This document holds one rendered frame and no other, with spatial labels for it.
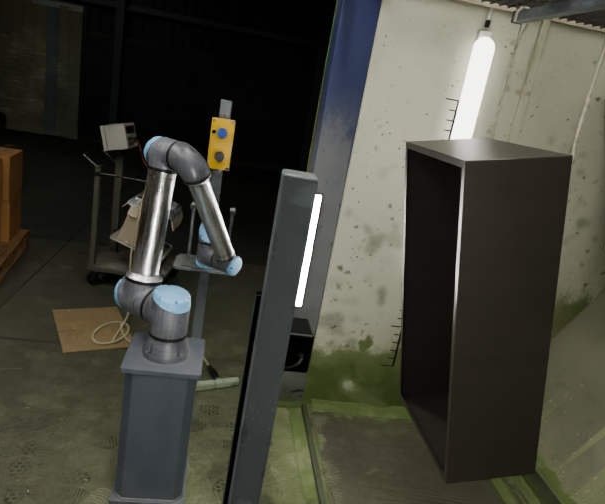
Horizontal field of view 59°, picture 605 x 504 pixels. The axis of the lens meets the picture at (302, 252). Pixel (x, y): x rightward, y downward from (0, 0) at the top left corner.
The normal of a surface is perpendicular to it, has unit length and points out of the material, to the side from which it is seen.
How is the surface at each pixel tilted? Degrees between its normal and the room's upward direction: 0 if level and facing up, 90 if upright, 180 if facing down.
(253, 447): 90
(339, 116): 90
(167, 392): 90
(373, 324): 90
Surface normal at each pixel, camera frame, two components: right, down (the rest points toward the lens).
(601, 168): 0.11, 0.30
